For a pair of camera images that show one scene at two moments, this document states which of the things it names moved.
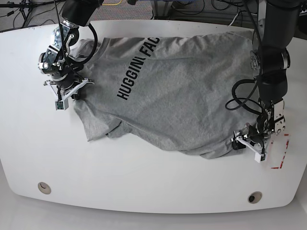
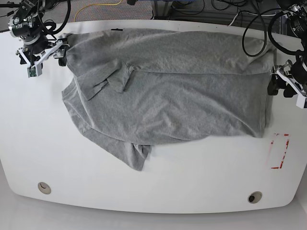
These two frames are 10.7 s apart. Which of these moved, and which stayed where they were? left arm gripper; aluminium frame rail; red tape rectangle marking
Moved: left arm gripper
Stayed: aluminium frame rail; red tape rectangle marking
